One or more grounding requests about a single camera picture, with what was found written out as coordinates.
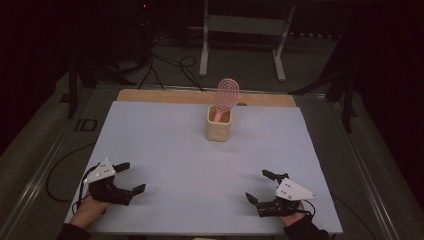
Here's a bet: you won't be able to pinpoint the person's left hand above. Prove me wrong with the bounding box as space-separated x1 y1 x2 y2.
69 194 111 231

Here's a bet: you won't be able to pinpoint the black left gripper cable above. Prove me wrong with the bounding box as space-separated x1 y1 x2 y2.
45 142 101 216

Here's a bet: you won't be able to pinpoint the white metal stand frame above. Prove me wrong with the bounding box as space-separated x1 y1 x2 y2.
198 0 297 83

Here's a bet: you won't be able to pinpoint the black floor bracket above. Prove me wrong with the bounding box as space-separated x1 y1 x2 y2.
73 118 99 133

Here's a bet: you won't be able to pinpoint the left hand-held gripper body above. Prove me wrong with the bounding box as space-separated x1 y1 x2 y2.
82 158 135 207

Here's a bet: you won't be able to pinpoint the pink hairbrush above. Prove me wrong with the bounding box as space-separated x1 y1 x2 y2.
213 77 240 123

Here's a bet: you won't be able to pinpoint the metal floor rail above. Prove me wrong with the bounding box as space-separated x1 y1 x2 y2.
328 99 403 240
0 96 98 240

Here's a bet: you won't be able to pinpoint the black floor cables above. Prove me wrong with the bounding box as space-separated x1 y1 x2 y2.
137 33 206 93

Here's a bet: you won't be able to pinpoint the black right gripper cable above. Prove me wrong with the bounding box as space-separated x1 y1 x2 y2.
301 193 379 240

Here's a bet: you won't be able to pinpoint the black stand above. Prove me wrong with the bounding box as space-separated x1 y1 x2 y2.
288 33 360 134
59 58 138 120

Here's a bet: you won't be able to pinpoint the person's right hand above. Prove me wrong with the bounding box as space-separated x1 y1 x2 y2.
279 201 313 228

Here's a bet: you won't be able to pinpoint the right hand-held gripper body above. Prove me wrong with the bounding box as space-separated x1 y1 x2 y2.
255 173 318 218

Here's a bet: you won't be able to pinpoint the white table mat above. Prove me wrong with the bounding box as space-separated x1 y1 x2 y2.
64 100 344 236

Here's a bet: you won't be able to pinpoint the cream square cup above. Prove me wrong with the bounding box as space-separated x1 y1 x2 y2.
205 105 233 143

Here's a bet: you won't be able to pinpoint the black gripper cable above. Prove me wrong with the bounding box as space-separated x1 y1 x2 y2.
45 142 101 216
301 193 379 240

